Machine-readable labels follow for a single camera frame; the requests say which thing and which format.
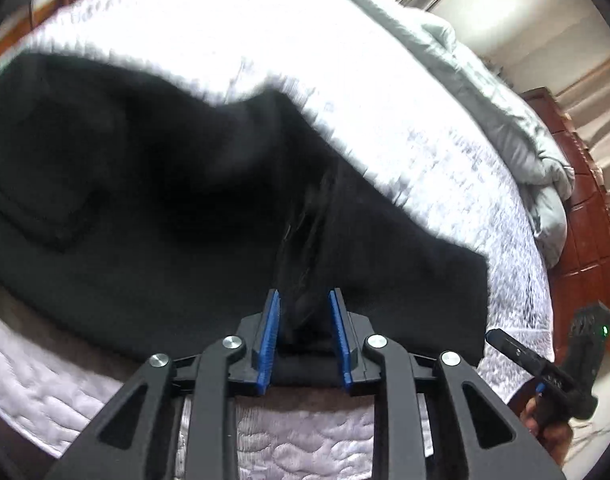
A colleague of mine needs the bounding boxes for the person's right hand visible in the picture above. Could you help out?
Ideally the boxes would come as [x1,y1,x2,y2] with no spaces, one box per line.
[519,392,576,465]

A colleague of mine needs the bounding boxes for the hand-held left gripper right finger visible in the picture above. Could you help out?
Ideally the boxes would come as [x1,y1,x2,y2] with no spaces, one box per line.
[329,287,568,480]

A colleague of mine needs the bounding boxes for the wooden headboard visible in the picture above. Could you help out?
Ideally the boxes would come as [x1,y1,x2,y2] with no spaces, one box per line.
[520,87,610,281]

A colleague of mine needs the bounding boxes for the grey duvet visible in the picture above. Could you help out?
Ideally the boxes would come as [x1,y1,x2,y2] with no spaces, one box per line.
[297,0,576,267]

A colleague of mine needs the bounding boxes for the black pants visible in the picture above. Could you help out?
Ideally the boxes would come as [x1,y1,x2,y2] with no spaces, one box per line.
[0,52,490,388]

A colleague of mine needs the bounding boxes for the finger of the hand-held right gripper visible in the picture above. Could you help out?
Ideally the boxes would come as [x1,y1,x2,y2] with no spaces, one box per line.
[486,328,550,377]

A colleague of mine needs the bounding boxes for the grey quilted bed cover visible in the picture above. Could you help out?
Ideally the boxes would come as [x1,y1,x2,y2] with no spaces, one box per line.
[0,0,554,480]

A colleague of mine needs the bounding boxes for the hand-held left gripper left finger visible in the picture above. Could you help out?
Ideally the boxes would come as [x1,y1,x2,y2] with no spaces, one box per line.
[45,288,282,480]

